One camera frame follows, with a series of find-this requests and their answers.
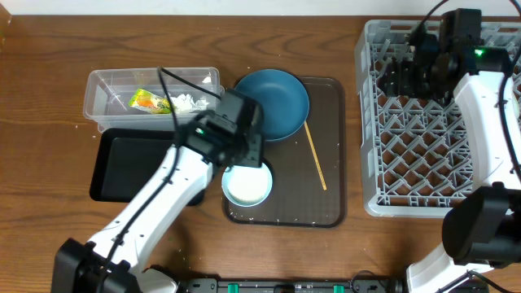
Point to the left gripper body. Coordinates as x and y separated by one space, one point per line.
244 153

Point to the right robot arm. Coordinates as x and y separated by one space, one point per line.
483 232

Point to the wooden chopstick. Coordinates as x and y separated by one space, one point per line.
315 157

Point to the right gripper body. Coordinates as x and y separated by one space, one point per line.
416 84

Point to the grey dishwasher rack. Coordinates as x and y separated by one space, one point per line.
415 157

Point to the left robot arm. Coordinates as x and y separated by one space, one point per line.
115 258

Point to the light blue bowl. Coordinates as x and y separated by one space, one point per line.
247 186

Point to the white tissue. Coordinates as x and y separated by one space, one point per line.
186 103

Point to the black plastic tray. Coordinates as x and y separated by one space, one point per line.
127 159

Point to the yellow snack wrapper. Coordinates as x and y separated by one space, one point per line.
146 101

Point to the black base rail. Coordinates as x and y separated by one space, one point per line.
364 285

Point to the clear plastic bin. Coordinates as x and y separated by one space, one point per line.
109 91

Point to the dark blue plate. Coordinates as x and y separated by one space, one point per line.
284 100

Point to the brown serving tray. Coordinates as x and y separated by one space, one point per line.
297 197

